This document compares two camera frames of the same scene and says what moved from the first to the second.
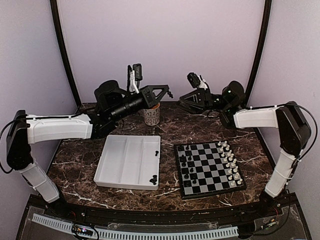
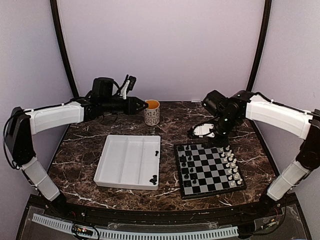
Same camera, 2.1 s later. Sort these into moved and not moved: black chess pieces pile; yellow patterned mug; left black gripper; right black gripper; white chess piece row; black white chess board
Moved: right black gripper; left black gripper
Not moved: white chess piece row; yellow patterned mug; black chess pieces pile; black white chess board
